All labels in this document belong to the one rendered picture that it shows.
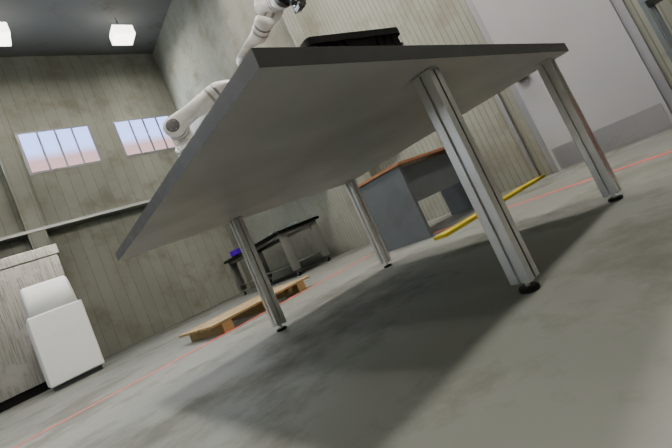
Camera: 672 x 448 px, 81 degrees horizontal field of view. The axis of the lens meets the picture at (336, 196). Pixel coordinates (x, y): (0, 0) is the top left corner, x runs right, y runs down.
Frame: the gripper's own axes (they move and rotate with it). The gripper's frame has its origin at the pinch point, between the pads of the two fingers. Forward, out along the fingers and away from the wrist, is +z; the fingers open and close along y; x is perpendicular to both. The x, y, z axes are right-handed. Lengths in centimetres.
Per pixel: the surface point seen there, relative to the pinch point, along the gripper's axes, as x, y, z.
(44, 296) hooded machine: -293, -161, -472
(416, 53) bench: 4.8, -28.4, 36.4
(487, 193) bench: 4, -68, 46
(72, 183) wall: -269, -82, -883
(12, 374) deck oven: -424, -256, -547
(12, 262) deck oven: -355, -127, -629
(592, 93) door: 285, -174, -118
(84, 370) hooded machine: -299, -259, -423
